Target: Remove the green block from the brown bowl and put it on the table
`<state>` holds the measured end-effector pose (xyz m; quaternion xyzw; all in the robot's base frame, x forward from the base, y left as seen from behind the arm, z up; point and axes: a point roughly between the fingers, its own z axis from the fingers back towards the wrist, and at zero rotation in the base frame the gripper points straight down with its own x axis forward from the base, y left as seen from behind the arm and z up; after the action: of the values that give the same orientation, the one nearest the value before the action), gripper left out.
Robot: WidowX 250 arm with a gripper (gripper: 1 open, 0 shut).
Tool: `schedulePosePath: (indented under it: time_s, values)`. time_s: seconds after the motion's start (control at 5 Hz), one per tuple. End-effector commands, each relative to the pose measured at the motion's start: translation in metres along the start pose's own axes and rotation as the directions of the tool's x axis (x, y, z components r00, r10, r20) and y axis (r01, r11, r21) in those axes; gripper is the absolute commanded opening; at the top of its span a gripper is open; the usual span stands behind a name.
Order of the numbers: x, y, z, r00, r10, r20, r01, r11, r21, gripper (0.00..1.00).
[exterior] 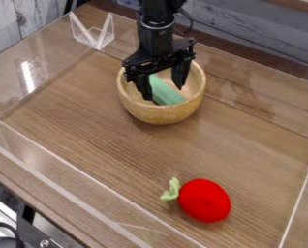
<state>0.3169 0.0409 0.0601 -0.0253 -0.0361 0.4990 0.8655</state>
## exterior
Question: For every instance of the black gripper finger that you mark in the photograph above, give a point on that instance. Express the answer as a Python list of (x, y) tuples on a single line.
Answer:
[(180, 71), (143, 85)]

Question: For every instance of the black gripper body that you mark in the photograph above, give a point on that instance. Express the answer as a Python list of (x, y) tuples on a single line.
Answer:
[(159, 50)]

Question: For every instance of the green rectangular block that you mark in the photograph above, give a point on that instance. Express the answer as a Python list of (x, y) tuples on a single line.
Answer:
[(164, 94)]

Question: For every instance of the light wooden bowl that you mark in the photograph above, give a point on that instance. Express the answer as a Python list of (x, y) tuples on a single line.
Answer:
[(156, 114)]

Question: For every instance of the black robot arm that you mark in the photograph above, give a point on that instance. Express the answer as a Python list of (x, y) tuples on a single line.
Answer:
[(158, 13)]

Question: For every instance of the red plush tomato toy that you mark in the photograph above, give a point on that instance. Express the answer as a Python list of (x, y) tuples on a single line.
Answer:
[(202, 198)]

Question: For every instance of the clear acrylic corner bracket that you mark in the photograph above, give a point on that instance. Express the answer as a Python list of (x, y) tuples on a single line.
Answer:
[(94, 37)]

